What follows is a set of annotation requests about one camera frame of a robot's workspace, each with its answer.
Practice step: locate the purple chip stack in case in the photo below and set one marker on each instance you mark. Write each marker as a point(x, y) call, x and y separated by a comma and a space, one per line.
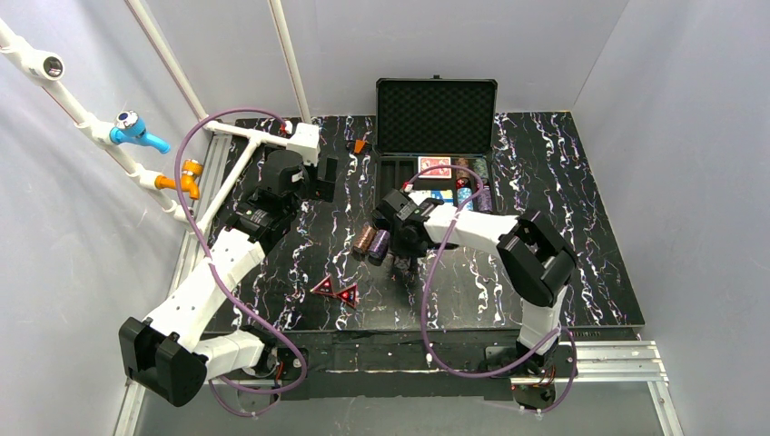
point(484, 203)

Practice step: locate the light blue chip stack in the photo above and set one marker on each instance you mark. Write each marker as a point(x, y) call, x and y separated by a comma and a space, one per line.
point(464, 198)

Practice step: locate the red card deck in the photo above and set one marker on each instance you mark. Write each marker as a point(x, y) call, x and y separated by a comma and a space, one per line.
point(435, 167)

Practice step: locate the orange black small clip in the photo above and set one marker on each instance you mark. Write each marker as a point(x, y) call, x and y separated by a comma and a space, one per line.
point(356, 146)

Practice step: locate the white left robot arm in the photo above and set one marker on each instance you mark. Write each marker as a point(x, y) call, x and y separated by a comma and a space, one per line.
point(165, 351)

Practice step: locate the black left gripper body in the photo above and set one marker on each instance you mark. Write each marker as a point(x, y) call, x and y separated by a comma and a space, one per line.
point(325, 178)

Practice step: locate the brown chip stack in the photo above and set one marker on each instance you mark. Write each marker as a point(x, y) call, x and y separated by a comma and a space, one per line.
point(463, 167)
point(364, 239)

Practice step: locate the blue tap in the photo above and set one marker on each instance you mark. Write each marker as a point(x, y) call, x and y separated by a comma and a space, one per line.
point(129, 127)

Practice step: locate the grey pink chip stack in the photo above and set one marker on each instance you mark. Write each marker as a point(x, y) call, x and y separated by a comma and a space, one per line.
point(401, 263)

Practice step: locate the brown chip stack in case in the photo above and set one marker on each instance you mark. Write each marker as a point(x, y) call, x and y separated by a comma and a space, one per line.
point(463, 167)

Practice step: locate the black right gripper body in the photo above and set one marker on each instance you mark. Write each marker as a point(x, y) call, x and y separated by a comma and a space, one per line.
point(389, 242)

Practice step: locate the purple chip stack on table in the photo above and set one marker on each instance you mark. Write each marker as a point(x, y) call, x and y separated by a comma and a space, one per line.
point(379, 246)

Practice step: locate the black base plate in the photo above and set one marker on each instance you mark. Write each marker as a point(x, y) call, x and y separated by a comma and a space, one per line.
point(390, 364)

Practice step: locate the orange tap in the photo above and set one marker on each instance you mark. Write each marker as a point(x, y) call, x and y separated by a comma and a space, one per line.
point(191, 170)

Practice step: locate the black poker case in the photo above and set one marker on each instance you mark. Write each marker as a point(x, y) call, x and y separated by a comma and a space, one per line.
point(427, 117)

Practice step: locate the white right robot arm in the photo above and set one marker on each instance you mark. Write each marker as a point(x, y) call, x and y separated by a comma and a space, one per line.
point(538, 261)

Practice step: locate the red triangle dealer button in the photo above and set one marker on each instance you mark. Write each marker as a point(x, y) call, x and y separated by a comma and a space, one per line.
point(324, 287)

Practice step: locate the blue card deck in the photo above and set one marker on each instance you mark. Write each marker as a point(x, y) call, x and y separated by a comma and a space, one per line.
point(446, 196)

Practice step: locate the white pvc pipe frame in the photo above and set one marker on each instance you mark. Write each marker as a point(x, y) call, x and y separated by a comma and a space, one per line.
point(46, 69)

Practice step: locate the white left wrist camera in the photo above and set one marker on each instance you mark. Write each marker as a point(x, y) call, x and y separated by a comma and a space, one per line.
point(305, 142)

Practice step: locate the aluminium rail frame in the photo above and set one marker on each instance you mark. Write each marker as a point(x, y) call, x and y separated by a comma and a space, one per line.
point(599, 360)

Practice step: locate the green chip stack in case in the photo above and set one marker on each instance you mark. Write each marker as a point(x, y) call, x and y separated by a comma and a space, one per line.
point(480, 167)

